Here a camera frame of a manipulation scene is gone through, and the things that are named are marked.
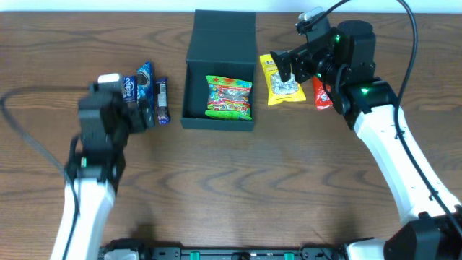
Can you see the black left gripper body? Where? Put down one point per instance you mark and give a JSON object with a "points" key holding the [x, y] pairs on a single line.
{"points": [[136, 118]]}

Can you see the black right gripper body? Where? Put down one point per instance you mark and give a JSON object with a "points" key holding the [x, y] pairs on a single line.
{"points": [[298, 62]]}

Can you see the yellow Hacks candy bag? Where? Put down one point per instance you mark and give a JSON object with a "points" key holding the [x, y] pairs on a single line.
{"points": [[279, 91]]}

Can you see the red Hacks candy bag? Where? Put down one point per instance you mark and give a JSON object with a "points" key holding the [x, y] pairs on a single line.
{"points": [[322, 100]]}

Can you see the blue Oreo cookie pack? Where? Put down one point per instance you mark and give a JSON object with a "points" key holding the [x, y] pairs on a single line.
{"points": [[145, 93]]}

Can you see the green Haribo candy bag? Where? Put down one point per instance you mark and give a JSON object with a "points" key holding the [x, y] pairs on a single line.
{"points": [[228, 99]]}

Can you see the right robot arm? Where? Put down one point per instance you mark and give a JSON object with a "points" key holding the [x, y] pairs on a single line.
{"points": [[430, 215]]}

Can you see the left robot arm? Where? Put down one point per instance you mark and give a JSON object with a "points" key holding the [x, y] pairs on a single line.
{"points": [[94, 169]]}

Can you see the blue Eclipse mints tin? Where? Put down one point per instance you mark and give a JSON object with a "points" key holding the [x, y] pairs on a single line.
{"points": [[129, 89]]}

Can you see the dark blue chocolate bar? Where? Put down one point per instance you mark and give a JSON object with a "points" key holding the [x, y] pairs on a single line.
{"points": [[163, 114]]}

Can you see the dark green open box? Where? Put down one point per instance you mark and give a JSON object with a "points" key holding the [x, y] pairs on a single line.
{"points": [[223, 43]]}

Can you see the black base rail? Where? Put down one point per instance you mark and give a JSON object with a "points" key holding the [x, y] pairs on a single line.
{"points": [[130, 248]]}

